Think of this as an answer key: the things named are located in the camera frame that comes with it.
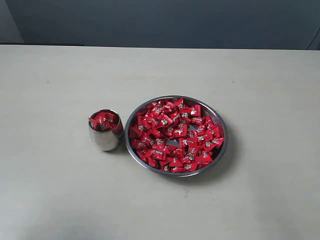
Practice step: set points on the round metal bowl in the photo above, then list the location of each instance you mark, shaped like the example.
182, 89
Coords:
140, 160

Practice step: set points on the pile of red wrapped candies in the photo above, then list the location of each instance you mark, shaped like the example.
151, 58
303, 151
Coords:
172, 140

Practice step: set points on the stainless steel cup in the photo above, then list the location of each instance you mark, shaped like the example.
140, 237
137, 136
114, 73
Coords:
108, 140

